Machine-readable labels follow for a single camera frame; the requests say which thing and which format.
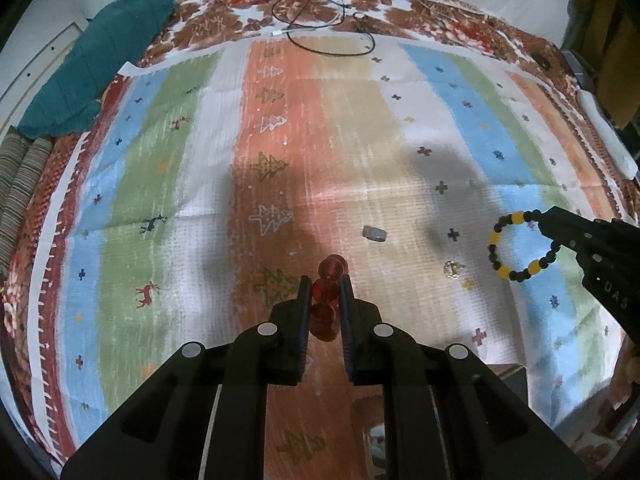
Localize grey striped folded blanket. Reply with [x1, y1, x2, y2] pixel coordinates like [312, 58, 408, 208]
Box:
[1, 127, 53, 275]

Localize silver metal tin box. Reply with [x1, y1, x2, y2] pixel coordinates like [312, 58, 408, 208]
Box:
[367, 424, 387, 480]

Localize striped colourful cloth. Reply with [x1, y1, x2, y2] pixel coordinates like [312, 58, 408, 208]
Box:
[28, 35, 630, 464]

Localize mustard hanging garment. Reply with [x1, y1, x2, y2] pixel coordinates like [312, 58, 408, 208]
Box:
[563, 0, 640, 129]

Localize small black object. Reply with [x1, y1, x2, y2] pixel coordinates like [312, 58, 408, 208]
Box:
[530, 52, 551, 70]

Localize yellow black bead bracelet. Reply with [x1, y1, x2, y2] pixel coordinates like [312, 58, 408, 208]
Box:
[487, 208, 564, 283]

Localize white charging cable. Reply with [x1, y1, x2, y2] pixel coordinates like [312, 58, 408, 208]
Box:
[267, 0, 352, 39]

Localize small gold charm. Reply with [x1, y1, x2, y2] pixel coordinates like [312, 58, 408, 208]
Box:
[444, 260, 465, 280]

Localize dark red bead bracelet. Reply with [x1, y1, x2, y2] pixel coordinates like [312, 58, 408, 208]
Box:
[308, 253, 350, 340]

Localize teal pillow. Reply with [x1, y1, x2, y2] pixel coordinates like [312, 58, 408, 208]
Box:
[17, 0, 184, 140]

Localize white rolled cloth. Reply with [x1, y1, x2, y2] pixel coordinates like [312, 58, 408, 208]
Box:
[577, 89, 638, 180]

